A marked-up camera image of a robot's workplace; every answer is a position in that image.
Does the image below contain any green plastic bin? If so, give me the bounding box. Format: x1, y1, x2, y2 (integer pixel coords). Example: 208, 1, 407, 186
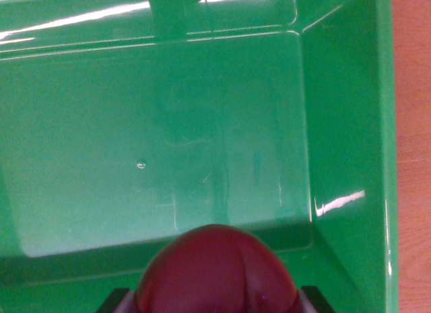
0, 0, 400, 313

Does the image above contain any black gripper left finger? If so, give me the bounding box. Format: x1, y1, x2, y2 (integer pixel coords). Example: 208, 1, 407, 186
97, 287, 136, 313

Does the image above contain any dark red plum fruit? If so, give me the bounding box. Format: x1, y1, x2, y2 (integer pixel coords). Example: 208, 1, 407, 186
133, 223, 301, 313

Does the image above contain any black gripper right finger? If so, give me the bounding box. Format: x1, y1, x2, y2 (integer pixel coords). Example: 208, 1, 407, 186
297, 285, 336, 313

